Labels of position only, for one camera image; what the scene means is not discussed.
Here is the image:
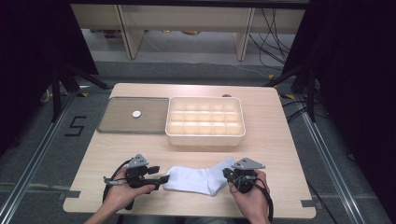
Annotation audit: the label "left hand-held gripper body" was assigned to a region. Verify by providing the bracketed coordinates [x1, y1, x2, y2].
[124, 153, 157, 211]

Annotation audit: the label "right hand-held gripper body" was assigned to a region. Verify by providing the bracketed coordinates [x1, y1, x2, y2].
[229, 157, 266, 194]

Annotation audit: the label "white sock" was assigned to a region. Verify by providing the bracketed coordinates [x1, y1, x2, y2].
[162, 156, 236, 197]

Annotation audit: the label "cream compartment storage box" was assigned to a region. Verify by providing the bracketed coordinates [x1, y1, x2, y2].
[164, 96, 247, 147]

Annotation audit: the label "person's left hand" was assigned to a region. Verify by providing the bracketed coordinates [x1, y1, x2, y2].
[103, 167, 157, 216]

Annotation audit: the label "person's right hand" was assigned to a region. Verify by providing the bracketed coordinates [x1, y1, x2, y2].
[228, 169, 271, 219]

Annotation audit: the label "person's legs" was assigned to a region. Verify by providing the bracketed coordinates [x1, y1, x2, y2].
[118, 216, 241, 224]

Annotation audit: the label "grey flat box lid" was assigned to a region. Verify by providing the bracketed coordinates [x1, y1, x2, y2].
[96, 96, 171, 135]

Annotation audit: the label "grey tape strip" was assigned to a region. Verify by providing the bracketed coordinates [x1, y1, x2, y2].
[300, 199, 318, 209]
[58, 189, 82, 201]

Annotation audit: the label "black metal stand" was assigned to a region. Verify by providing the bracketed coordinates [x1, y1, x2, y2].
[264, 63, 319, 123]
[50, 63, 110, 123]

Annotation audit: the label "black curtain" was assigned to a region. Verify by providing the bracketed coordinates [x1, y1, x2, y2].
[0, 0, 99, 155]
[282, 0, 396, 220]

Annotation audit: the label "beige background desk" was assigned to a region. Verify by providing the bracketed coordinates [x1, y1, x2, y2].
[69, 3, 306, 62]

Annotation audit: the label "grey cable plug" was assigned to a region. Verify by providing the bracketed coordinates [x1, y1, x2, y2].
[103, 175, 126, 188]

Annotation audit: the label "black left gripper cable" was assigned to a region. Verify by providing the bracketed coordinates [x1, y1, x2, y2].
[102, 159, 133, 203]

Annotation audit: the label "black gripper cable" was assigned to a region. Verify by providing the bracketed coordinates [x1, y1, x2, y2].
[251, 178, 275, 224]
[102, 159, 133, 203]

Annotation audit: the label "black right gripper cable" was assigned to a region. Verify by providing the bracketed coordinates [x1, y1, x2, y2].
[251, 178, 275, 224]

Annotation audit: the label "black floor cables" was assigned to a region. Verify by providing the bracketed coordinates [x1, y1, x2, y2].
[280, 98, 330, 124]

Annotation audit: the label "aluminium floor rail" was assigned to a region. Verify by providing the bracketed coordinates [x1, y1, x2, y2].
[0, 92, 77, 224]
[297, 98, 366, 224]

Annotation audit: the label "white floor cable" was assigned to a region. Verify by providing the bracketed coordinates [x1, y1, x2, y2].
[231, 63, 273, 79]

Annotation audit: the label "black hanging cables bundle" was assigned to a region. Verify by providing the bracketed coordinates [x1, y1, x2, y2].
[247, 7, 296, 68]

